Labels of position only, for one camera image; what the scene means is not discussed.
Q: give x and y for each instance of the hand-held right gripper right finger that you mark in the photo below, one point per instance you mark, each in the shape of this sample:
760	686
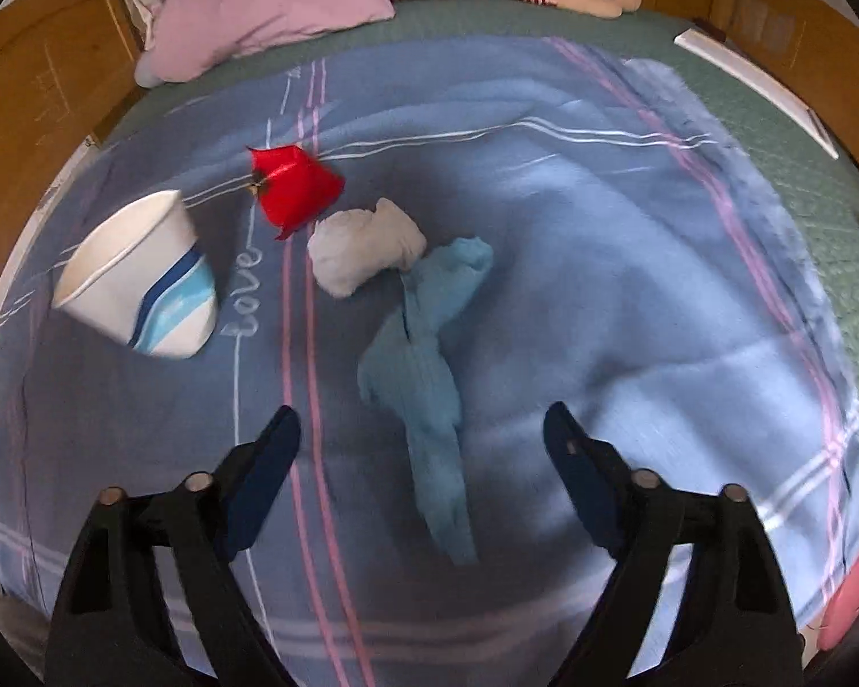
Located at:
569	451

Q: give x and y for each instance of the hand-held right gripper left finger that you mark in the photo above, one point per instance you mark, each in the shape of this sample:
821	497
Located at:
275	447

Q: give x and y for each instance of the light blue cloth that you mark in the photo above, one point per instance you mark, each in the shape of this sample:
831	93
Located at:
422	386

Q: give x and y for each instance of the white tissue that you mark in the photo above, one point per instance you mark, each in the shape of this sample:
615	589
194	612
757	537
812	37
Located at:
358	247

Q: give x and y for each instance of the blue striped paper cup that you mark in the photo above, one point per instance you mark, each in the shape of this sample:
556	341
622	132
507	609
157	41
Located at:
143	272

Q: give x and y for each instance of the small red wrapper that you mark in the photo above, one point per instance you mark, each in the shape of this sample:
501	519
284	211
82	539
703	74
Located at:
297	190

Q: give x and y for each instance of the blue plaid blanket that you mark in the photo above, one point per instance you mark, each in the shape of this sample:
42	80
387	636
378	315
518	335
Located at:
580	265

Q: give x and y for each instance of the green mattress cover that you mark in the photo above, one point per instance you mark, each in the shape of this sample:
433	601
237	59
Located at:
794	179

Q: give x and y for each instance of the white flat board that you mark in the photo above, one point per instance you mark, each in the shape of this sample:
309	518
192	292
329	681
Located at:
751	79

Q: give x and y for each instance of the pink pillow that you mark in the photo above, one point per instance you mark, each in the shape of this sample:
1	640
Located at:
272	0

